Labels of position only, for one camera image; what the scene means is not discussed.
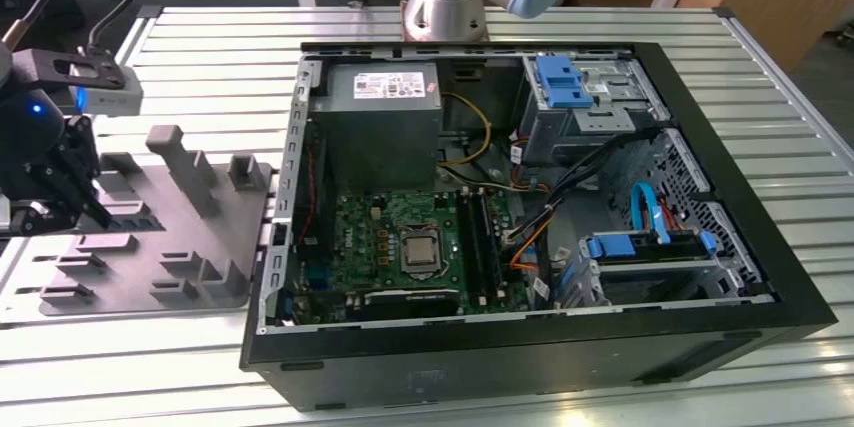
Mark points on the black PC case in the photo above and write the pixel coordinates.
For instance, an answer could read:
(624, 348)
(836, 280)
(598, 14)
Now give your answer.
(467, 362)

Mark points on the black RAM slot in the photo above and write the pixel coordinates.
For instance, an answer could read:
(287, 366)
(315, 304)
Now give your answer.
(490, 247)
(479, 247)
(473, 247)

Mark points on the black graphics card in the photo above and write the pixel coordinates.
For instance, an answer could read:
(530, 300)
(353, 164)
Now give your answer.
(410, 303)

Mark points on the grey metal disk bay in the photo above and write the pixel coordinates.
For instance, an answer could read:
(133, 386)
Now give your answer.
(661, 263)

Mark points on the silver CPU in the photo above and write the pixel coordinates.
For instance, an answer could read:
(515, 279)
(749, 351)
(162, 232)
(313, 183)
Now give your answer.
(421, 251)

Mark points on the blue video port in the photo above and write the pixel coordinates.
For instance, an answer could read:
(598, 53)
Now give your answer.
(319, 277)

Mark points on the blue plastic rails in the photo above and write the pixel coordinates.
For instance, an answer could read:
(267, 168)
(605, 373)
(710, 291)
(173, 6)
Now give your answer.
(573, 282)

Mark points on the green motherboard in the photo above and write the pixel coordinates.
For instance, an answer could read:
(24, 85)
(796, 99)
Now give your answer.
(374, 277)

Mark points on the grey power supply unit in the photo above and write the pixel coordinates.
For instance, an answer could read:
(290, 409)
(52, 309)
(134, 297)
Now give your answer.
(374, 147)

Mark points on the grey parts rack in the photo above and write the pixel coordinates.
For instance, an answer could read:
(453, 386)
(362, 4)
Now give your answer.
(221, 227)

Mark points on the black case fan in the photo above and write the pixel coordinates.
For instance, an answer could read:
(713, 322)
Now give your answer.
(322, 197)

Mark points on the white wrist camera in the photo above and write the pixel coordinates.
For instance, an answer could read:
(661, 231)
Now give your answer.
(121, 99)

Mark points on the blue disk carrier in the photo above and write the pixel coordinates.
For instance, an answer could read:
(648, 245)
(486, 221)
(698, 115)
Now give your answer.
(610, 246)

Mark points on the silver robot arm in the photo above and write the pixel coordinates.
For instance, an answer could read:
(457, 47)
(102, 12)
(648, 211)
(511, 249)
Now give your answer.
(443, 2)

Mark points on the white board connector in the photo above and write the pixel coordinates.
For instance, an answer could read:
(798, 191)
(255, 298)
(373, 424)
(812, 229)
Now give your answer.
(510, 236)

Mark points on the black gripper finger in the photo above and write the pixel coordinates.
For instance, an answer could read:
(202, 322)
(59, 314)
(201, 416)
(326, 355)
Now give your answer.
(80, 157)
(47, 219)

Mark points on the blue plastic drive latch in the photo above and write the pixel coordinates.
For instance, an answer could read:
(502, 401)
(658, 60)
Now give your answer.
(564, 82)

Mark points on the grey metal drive cage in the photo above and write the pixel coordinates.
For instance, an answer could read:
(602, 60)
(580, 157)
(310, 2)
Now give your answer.
(601, 122)

